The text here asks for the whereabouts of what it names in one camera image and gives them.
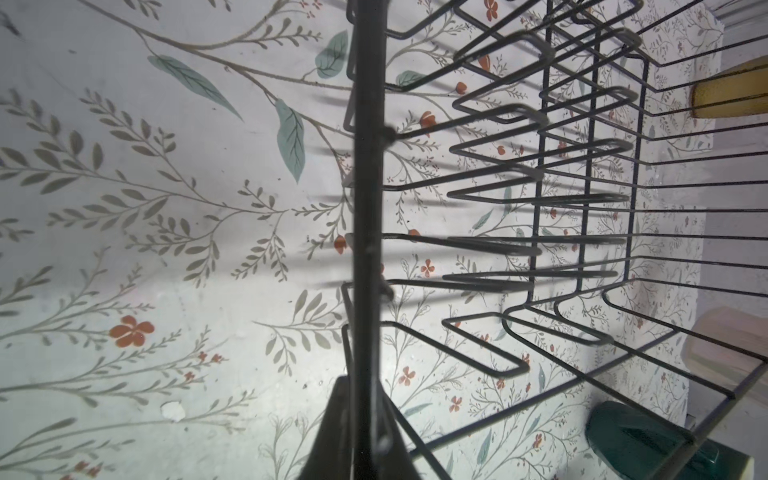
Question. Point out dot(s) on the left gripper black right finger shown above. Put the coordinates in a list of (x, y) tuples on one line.
[(392, 458)]

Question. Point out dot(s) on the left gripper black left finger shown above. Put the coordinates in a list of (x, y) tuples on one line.
[(330, 457)]

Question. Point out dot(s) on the black wire dish rack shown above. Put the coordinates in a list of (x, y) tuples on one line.
[(564, 31)]

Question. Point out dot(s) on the pink ceramic mug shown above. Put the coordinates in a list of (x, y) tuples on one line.
[(720, 365)]

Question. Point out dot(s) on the yellow ribbed cup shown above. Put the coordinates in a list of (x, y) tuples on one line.
[(737, 92)]

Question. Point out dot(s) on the dark green mug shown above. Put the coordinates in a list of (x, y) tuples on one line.
[(632, 445)]

